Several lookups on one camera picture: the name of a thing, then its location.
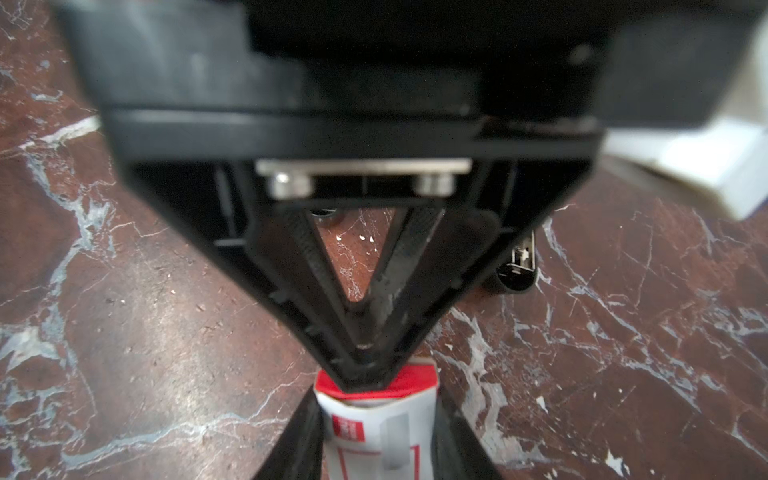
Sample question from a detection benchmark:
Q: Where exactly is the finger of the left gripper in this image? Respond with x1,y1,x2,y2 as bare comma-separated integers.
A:
355,161,592,390
119,161,360,389

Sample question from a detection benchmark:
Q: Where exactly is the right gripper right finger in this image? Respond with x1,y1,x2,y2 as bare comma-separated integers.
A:
431,387,502,480

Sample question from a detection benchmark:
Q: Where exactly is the black stapler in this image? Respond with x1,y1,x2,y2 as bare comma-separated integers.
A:
482,231,539,295

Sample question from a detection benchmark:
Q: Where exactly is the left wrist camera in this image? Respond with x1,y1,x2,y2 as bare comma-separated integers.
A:
601,14,767,221

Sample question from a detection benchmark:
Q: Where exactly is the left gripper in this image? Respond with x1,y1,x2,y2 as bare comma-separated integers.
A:
53,0,768,208

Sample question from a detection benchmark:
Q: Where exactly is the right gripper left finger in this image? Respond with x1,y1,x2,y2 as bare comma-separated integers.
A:
253,388,323,480

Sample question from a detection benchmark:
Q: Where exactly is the red white staple box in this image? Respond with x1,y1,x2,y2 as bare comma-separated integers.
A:
314,357,439,480

